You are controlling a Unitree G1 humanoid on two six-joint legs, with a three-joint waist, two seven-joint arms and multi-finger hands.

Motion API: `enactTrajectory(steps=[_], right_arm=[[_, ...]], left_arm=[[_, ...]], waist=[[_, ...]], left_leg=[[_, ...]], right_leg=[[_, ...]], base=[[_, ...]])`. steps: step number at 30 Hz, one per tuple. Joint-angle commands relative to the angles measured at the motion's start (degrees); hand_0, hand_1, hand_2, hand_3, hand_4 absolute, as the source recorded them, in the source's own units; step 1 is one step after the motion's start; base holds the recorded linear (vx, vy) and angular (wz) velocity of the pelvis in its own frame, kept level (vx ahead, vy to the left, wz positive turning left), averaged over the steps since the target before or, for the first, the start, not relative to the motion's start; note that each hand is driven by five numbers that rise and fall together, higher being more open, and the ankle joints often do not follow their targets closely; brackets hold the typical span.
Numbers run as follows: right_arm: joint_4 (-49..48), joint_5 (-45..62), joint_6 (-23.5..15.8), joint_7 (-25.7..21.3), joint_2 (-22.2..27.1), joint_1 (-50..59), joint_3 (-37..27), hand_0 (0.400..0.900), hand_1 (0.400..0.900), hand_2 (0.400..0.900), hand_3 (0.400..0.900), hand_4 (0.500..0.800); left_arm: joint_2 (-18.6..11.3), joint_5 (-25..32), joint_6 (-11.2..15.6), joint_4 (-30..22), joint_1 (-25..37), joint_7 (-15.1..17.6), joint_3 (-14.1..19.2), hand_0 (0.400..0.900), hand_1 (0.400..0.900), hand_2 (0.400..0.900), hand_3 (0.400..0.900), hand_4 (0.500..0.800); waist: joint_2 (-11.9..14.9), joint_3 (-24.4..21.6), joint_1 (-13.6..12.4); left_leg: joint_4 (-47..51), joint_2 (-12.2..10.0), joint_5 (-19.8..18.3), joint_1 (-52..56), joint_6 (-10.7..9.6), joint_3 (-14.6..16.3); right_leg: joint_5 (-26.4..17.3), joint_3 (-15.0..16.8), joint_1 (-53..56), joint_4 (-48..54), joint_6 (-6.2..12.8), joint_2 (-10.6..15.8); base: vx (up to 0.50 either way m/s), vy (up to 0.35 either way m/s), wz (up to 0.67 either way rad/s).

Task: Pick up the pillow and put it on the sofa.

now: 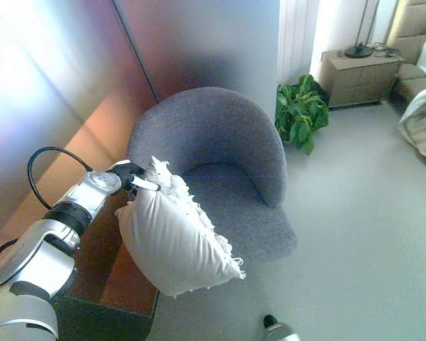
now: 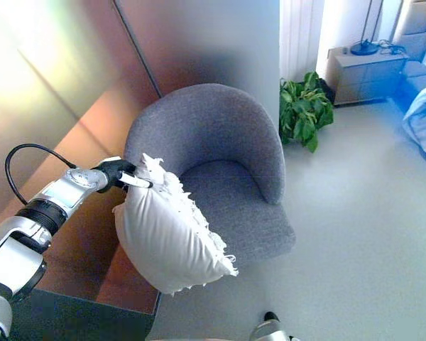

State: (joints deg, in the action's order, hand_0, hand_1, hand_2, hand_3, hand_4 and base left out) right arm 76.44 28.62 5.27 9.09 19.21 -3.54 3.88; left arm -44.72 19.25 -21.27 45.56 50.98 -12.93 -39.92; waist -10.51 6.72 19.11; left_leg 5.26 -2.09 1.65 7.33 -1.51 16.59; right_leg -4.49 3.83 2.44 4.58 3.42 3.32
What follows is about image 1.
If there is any silver robot leg black foot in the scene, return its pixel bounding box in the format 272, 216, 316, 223
262, 314, 303, 341

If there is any beige wooden nightstand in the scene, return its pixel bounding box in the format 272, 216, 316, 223
320, 47, 405, 109

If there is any white fringed pillow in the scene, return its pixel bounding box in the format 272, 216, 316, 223
114, 155, 247, 298

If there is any grey fabric tub armchair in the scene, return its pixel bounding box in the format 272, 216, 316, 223
126, 86, 300, 264

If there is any beige tufted bed headboard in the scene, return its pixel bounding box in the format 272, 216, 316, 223
385, 0, 426, 94

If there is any black lamp with thin pole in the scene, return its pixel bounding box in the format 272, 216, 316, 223
344, 0, 381, 59

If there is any black cable on nightstand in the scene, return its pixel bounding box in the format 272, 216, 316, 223
370, 42, 404, 58

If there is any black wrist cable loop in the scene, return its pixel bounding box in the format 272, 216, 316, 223
27, 146, 93, 211

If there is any dark-edged brown wooden cabinet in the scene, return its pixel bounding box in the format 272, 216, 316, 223
51, 184, 161, 341

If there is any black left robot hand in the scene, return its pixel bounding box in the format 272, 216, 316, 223
105, 159, 161, 195

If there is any white ribbed curtain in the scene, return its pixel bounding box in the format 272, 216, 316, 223
278, 0, 318, 86

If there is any green leafy potted plant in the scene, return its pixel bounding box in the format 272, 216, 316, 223
275, 74, 330, 156

